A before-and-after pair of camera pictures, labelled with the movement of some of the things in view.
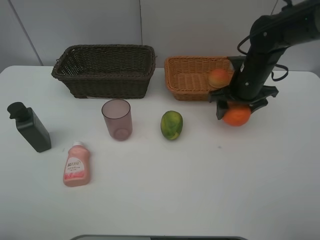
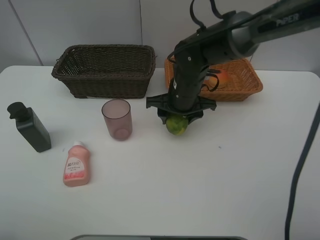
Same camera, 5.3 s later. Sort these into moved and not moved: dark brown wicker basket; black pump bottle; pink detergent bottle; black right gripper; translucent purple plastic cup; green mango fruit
Moved: black right gripper; green mango fruit
Not moved: black pump bottle; translucent purple plastic cup; pink detergent bottle; dark brown wicker basket
